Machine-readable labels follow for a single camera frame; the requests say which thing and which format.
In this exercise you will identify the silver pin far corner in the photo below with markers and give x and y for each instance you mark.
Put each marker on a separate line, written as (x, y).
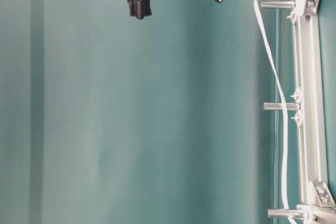
(278, 4)

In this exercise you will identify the silver pin corner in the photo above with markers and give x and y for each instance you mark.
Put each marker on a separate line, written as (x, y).
(278, 4)
(286, 213)

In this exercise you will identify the silver pin near middle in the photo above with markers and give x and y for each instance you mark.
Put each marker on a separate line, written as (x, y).
(278, 106)

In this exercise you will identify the silver pin near corner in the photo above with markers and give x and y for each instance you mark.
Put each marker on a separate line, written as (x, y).
(286, 213)

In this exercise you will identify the aluminium extrusion square frame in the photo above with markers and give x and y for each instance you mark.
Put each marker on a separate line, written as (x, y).
(317, 203)

